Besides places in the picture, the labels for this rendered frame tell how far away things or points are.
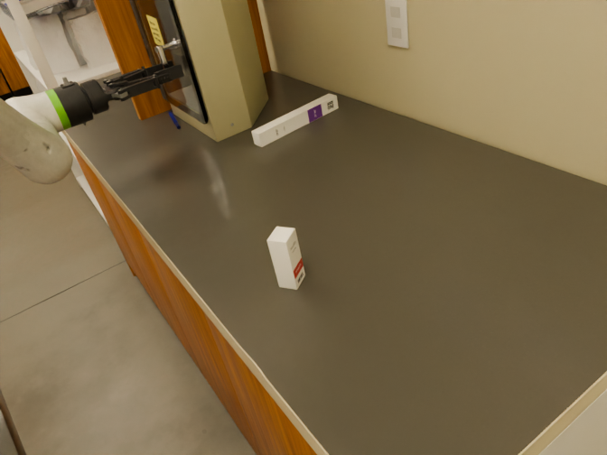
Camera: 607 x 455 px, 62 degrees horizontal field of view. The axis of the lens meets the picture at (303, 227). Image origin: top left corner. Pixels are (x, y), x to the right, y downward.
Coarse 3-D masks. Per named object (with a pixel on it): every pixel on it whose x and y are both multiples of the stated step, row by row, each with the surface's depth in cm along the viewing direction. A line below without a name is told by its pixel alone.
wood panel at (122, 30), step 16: (96, 0) 139; (112, 0) 141; (128, 0) 143; (256, 0) 164; (112, 16) 143; (128, 16) 145; (256, 16) 166; (112, 32) 144; (128, 32) 147; (256, 32) 169; (112, 48) 148; (128, 48) 148; (144, 48) 151; (128, 64) 150; (144, 64) 153; (144, 96) 156; (160, 96) 159; (144, 112) 159; (160, 112) 161
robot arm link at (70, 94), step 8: (64, 80) 113; (56, 88) 113; (64, 88) 113; (72, 88) 113; (80, 88) 114; (64, 96) 112; (72, 96) 113; (80, 96) 113; (64, 104) 112; (72, 104) 113; (80, 104) 113; (88, 104) 114; (72, 112) 113; (80, 112) 114; (88, 112) 115; (72, 120) 114; (80, 120) 116; (88, 120) 118
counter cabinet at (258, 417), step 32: (96, 192) 209; (128, 224) 157; (128, 256) 220; (160, 256) 128; (160, 288) 166; (192, 320) 132; (192, 352) 174; (224, 352) 111; (224, 384) 138; (256, 384) 95; (256, 416) 115; (256, 448) 144; (288, 448) 97; (576, 448) 67
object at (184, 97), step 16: (144, 0) 129; (160, 0) 119; (144, 16) 135; (160, 16) 124; (176, 16) 117; (176, 32) 120; (176, 64) 131; (176, 80) 137; (192, 80) 126; (176, 96) 143; (192, 96) 131; (192, 112) 137
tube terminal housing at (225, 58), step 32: (192, 0) 117; (224, 0) 123; (192, 32) 120; (224, 32) 125; (192, 64) 124; (224, 64) 128; (256, 64) 145; (224, 96) 131; (256, 96) 144; (224, 128) 135
